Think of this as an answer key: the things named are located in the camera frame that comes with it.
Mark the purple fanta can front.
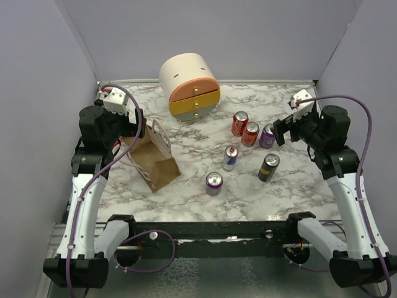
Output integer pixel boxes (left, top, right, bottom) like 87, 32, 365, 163
205, 172, 223, 196

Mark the black yellow can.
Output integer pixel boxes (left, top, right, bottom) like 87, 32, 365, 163
258, 153, 280, 182

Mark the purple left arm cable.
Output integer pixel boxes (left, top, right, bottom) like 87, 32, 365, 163
65, 83, 148, 298

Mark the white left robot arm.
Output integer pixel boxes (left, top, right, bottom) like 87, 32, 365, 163
43, 106, 146, 289

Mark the red cola can rear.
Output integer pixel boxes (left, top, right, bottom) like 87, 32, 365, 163
231, 111, 249, 137

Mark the purple fanta can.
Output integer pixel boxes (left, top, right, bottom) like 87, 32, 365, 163
259, 124, 275, 149
205, 172, 223, 196

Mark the silver blue energy drink can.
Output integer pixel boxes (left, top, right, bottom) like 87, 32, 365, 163
223, 145, 239, 171

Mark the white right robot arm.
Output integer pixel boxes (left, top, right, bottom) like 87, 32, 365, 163
272, 106, 396, 288

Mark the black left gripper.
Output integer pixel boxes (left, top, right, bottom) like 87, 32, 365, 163
96, 99, 146, 147

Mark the cream round drawer cabinet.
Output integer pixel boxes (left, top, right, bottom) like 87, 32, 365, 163
159, 53, 220, 122

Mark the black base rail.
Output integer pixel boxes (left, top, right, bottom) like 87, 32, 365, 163
106, 215, 306, 259

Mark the red cola can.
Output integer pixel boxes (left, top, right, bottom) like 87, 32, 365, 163
241, 122, 259, 147
231, 111, 249, 137

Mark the brown canvas bag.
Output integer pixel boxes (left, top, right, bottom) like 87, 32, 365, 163
127, 118, 182, 193

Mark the purple fanta can rear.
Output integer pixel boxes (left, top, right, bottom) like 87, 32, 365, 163
259, 124, 275, 149

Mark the red cola can front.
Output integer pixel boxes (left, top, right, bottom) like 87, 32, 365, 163
241, 122, 259, 147

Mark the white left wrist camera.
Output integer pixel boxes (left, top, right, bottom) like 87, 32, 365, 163
103, 88, 128, 115

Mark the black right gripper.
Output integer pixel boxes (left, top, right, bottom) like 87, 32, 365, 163
271, 107, 326, 150

